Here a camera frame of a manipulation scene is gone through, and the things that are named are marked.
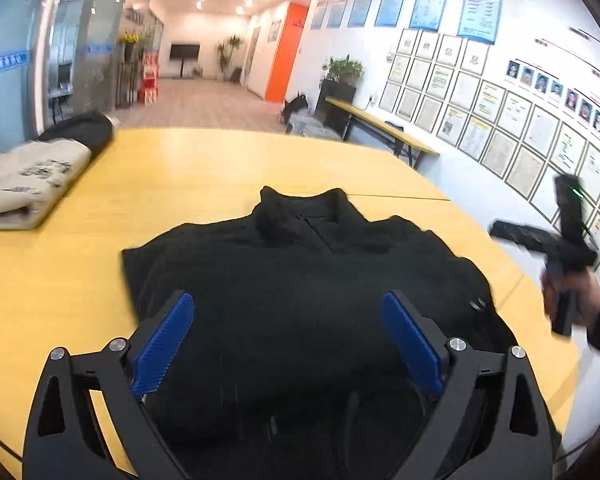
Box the folded beige sweater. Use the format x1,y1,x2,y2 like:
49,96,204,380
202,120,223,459
0,139,92,231

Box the long yellow side table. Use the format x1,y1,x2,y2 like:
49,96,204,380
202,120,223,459
325,96,440,170

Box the black bag on floor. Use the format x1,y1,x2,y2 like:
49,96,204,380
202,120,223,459
280,93,309,125

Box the yellow flowers on stand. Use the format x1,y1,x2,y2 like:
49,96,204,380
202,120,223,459
119,32,140,63

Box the red white stacked boxes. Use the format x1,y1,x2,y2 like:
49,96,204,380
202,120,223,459
137,51,159,105

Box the person's right hand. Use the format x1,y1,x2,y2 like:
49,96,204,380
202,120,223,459
541,269,600,330

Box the black fleece jacket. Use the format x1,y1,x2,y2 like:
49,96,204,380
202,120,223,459
122,188,515,479

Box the tall corner plant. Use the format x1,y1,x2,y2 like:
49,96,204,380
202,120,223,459
215,35,244,80

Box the potted green plant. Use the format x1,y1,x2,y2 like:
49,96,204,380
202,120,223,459
322,55,364,86

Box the black wall television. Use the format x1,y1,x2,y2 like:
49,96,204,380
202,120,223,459
170,44,200,61

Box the folded black garment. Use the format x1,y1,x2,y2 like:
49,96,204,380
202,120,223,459
38,112,117,160

